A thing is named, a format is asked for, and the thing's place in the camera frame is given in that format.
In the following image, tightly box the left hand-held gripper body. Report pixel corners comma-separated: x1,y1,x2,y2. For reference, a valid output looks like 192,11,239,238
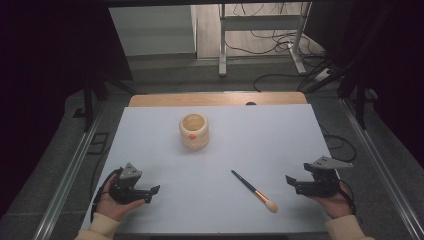
108,162,152,205

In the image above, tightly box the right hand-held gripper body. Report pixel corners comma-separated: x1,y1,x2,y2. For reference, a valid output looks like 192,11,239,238
301,155,354,198

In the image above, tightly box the makeup brush with dark handle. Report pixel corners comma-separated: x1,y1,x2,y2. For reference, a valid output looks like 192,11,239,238
230,169,279,214

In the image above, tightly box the cream ceramic cup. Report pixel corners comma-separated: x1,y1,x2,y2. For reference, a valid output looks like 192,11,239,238
178,113,211,151

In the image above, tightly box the person's right hand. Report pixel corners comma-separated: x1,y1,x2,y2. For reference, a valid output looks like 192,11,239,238
308,181,355,220

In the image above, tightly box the person's left hand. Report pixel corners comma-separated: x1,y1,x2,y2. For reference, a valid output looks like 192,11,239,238
95,173,146,223

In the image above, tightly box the white table mat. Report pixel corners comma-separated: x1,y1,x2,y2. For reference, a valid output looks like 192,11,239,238
79,103,363,234

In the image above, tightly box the black metal stand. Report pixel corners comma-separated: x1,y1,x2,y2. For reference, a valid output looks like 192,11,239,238
337,74,378,131
72,74,138,133

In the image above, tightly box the wooden table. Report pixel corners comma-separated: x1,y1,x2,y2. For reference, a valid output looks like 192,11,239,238
128,92,308,108

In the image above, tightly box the white power strip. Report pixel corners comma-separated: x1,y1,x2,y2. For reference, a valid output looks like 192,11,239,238
313,68,333,83

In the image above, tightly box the dark curtain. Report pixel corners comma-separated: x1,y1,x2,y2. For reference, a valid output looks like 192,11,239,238
0,0,134,219
303,0,424,169

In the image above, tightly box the white cabinet panel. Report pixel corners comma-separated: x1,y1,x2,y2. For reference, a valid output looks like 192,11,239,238
108,4,198,57

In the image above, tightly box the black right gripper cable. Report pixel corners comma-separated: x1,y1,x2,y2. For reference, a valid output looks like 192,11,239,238
338,179,358,216

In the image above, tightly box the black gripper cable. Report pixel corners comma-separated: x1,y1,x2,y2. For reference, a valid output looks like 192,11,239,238
338,179,358,216
90,167,124,224

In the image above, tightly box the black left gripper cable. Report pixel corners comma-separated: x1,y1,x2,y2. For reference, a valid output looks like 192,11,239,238
90,167,124,224

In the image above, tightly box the looped black floor cable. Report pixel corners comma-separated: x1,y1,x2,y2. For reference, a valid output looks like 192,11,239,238
320,125,358,164

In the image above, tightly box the aluminium floor rail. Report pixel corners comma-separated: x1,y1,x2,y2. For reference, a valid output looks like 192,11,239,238
339,98,424,240
32,103,105,240

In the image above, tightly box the tangle of black floor cables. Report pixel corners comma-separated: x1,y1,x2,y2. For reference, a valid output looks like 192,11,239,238
224,2,326,58

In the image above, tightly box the grey metal desk frame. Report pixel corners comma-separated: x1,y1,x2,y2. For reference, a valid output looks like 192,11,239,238
218,2,313,78

